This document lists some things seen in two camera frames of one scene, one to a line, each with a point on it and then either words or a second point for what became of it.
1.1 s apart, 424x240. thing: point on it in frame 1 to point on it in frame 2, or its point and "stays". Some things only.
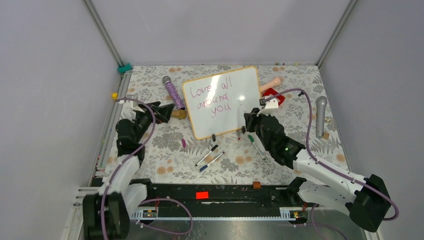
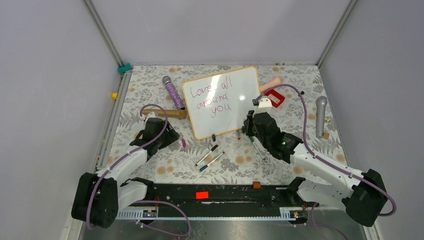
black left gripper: x=162 y=115 to x=171 y=136
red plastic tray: x=271 y=91 stays
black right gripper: x=251 y=118 stays
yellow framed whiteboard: x=217 y=104 stays
